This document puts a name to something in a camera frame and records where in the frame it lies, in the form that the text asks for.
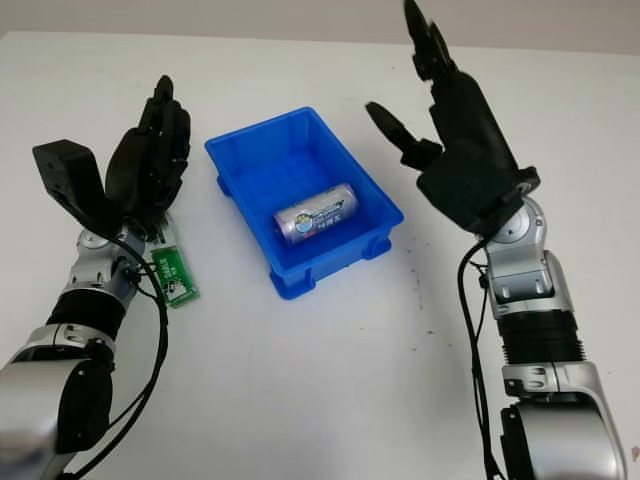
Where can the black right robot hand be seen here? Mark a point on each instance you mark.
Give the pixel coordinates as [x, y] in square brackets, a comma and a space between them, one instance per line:
[470, 115]

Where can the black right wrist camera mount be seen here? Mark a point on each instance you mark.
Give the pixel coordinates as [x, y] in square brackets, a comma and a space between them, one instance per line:
[450, 195]

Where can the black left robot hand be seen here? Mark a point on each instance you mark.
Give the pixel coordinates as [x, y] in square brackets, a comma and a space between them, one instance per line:
[130, 170]

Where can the blue plastic tray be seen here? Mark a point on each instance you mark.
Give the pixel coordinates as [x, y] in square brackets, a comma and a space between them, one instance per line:
[305, 150]

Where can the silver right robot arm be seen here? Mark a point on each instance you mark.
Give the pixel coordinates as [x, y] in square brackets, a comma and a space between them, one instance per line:
[530, 280]

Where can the green circuit board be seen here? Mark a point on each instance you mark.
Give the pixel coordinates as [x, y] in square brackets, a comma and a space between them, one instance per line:
[175, 275]

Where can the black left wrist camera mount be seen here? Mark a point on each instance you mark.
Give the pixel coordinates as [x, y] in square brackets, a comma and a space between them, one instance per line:
[65, 170]

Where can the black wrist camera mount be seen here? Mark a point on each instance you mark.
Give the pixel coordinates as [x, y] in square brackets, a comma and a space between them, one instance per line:
[450, 195]
[65, 170]

